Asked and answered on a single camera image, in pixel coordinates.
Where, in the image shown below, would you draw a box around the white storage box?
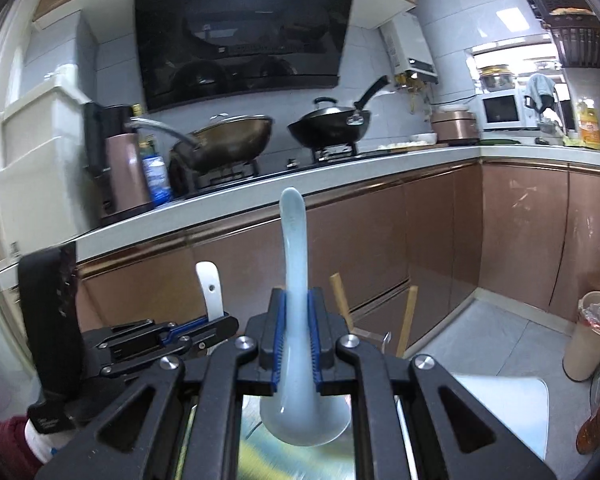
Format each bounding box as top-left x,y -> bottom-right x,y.
0,9 -> 102,266

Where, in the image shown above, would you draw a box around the white microwave oven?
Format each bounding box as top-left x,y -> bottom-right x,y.
481,87 -> 532,131

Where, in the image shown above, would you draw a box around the person's left forearm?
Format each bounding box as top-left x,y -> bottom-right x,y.
0,412 -> 62,480

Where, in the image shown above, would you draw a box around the metal pots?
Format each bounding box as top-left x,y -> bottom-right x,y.
479,63 -> 514,92

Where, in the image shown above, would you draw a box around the brown rice cooker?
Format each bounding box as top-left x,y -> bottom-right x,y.
429,107 -> 480,144

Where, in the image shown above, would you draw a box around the amber oil bottle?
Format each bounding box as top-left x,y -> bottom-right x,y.
574,399 -> 600,457

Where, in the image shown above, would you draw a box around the dark dish rack shelf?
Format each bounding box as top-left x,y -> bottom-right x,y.
519,0 -> 600,69

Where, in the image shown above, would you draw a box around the brown lower kitchen cabinets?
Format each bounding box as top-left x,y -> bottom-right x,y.
77,157 -> 600,356

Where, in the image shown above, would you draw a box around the beige trash bin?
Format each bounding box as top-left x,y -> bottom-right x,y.
563,290 -> 600,382

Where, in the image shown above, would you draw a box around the black gas stove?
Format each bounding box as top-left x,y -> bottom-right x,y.
179,143 -> 377,197

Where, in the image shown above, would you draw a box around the brass-coloured wok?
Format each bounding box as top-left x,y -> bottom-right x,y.
129,113 -> 275,175

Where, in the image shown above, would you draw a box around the white ceramic spoon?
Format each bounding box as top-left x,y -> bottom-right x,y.
195,261 -> 227,322

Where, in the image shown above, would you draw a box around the bamboo chopstick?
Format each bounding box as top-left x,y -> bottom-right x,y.
396,284 -> 420,359
329,272 -> 354,334

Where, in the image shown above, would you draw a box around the blue towel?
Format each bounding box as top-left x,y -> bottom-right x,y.
524,73 -> 557,112

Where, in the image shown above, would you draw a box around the black kitchen appliance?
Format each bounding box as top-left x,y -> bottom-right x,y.
82,102 -> 142,211

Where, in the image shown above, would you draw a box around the blue label bottle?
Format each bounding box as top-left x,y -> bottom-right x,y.
142,152 -> 174,206

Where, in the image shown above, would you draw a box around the black wok with lid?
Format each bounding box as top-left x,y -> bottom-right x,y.
286,75 -> 389,149

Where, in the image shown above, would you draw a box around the black range hood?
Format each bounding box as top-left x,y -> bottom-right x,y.
133,0 -> 359,114

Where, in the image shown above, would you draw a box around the metal wire utensil rack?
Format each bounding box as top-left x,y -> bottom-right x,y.
347,329 -> 396,358

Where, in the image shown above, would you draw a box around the yellow oil bottle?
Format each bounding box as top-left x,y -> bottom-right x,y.
577,99 -> 600,151

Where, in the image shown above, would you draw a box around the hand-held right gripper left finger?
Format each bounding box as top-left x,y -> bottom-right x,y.
34,287 -> 287,480

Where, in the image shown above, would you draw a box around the white water heater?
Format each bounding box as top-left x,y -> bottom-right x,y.
379,10 -> 440,84

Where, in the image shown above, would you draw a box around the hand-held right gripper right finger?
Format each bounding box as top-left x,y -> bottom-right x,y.
307,287 -> 556,480

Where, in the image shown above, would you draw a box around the copper kettle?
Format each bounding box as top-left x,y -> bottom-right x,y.
104,132 -> 154,212

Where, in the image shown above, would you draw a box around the large light blue spoon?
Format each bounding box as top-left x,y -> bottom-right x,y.
258,186 -> 351,447

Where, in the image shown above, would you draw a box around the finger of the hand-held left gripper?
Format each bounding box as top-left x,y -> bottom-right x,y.
82,312 -> 229,357
99,316 -> 240,384

